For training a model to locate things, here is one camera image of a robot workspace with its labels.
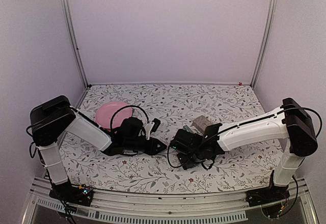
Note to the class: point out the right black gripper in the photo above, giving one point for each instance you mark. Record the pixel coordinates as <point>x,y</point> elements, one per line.
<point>187,164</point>

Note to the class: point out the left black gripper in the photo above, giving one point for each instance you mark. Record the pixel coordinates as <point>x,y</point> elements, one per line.
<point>152,149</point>

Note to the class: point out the grey glasses case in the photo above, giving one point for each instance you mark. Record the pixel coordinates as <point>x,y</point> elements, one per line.
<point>200,123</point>

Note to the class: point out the blue glasses case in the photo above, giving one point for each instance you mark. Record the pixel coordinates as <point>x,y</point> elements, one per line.
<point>188,129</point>

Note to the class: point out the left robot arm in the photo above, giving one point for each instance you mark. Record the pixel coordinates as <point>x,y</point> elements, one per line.
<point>54,117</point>

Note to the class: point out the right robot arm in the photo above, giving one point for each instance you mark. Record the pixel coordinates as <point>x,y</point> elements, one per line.
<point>290,121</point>

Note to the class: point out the pink plate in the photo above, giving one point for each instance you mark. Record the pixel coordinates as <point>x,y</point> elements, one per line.
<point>105,112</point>

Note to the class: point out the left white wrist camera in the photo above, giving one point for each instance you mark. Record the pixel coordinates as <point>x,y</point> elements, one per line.
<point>151,126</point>

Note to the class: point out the front aluminium rail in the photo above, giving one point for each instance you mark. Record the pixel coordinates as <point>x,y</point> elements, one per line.
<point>124,207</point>

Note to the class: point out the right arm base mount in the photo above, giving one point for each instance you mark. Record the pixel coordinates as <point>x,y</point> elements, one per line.
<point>267,195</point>

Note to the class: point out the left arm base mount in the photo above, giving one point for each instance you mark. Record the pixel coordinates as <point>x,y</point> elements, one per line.
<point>68,193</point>

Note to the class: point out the left aluminium frame post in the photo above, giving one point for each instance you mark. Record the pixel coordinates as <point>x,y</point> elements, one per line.
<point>73,41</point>

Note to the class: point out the aluminium frame post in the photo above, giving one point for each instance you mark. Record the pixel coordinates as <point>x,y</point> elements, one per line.
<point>73,41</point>
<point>264,43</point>

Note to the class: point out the right aluminium frame post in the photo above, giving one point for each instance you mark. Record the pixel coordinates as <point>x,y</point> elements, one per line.
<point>264,43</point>

